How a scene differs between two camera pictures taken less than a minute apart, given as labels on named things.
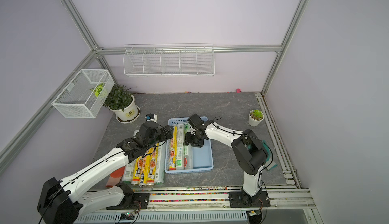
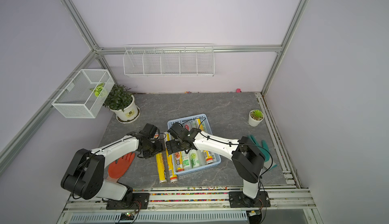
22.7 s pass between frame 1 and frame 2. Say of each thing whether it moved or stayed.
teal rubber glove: stayed
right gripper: moved
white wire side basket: stayed
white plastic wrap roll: moved
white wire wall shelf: stayed
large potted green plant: stayed
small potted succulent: stayed
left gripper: moved
